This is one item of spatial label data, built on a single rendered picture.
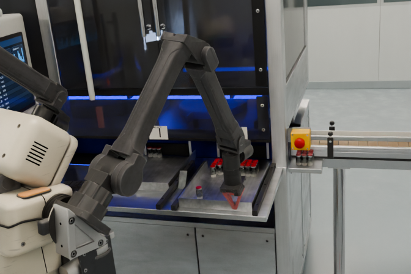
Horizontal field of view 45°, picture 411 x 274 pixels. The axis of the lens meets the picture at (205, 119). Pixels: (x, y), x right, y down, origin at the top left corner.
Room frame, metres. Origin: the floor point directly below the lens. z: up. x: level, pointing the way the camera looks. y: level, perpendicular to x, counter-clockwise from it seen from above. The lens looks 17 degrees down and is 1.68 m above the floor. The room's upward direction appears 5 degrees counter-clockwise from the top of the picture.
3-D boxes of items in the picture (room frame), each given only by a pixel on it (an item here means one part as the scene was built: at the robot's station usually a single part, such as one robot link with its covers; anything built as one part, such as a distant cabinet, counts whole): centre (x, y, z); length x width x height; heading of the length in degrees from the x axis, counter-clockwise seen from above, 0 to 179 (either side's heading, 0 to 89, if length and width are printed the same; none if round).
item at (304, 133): (1.83, -0.37, 0.99); 0.08 x 0.07 x 0.07; 162
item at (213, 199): (1.68, -0.06, 0.90); 0.34 x 0.26 x 0.04; 162
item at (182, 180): (1.68, 0.12, 0.91); 0.14 x 0.03 x 0.06; 161
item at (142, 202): (1.77, 0.09, 0.87); 0.70 x 0.48 x 0.02; 72
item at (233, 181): (1.49, -0.07, 1.01); 0.10 x 0.07 x 0.07; 162
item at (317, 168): (1.86, -0.39, 0.87); 0.14 x 0.13 x 0.02; 162
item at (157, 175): (1.89, 0.23, 0.90); 0.34 x 0.26 x 0.04; 162
